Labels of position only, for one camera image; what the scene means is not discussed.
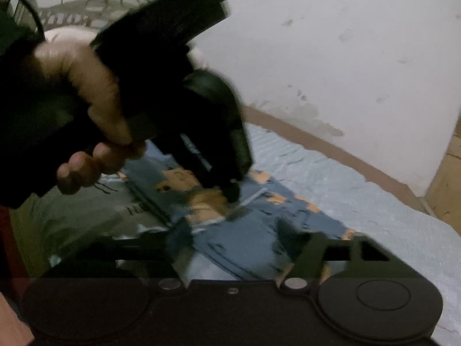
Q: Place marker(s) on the plywood board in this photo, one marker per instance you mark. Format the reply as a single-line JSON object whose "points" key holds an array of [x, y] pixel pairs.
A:
{"points": [[446, 187]]}

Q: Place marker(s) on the rolled cream comforter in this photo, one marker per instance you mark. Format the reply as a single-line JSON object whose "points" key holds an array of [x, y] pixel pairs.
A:
{"points": [[63, 36]]}

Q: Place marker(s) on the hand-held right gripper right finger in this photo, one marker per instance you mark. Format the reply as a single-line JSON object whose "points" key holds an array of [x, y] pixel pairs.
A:
{"points": [[291, 238]]}

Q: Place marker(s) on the light blue quilted blanket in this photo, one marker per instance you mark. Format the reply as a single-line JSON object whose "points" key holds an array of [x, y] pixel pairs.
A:
{"points": [[360, 205]]}

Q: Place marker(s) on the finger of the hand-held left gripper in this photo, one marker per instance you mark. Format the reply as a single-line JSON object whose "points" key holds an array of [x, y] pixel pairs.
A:
{"points": [[196, 162], [232, 191]]}

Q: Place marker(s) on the metal scrollwork headboard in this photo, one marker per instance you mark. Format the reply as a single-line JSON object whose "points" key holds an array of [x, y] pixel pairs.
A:
{"points": [[72, 9]]}

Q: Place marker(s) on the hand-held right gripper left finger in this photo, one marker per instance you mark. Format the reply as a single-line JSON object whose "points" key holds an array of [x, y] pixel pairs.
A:
{"points": [[180, 239]]}

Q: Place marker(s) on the person's left forearm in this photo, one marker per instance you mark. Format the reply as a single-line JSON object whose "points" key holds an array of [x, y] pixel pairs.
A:
{"points": [[21, 133]]}

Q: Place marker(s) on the blue car-print pants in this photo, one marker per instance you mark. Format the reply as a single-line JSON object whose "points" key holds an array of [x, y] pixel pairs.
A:
{"points": [[234, 238]]}

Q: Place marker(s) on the person's left hand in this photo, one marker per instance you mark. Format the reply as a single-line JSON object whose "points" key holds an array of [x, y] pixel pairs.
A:
{"points": [[97, 93]]}

